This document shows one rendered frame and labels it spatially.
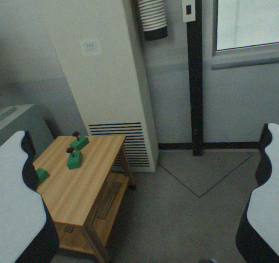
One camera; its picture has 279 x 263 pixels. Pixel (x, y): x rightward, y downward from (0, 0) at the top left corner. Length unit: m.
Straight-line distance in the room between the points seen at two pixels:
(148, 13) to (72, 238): 1.42
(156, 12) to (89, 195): 1.08
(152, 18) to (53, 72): 1.02
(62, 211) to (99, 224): 0.38
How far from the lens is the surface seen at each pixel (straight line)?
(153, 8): 1.31
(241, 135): 1.91
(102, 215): 1.40
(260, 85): 1.70
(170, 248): 1.43
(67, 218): 1.04
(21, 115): 1.86
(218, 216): 1.54
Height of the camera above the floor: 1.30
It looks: 31 degrees down
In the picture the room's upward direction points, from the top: 12 degrees counter-clockwise
